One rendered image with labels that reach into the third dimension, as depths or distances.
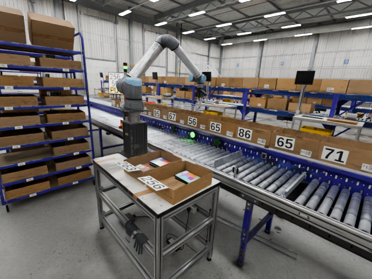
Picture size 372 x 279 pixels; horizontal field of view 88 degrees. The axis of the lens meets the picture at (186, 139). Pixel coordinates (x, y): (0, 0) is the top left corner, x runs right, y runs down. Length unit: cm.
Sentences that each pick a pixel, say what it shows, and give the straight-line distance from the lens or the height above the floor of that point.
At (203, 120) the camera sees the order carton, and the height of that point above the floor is 101.
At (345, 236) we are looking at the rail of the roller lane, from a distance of 145.
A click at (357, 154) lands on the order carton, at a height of 101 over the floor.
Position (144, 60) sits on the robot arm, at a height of 164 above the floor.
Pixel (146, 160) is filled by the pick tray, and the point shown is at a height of 79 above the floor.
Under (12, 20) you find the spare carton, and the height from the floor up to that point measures 195.
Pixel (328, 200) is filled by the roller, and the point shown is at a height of 75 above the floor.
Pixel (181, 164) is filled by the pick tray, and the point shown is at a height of 82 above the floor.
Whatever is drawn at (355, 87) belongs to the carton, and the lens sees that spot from 638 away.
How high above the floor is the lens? 145
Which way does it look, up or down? 16 degrees down
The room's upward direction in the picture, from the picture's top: 3 degrees clockwise
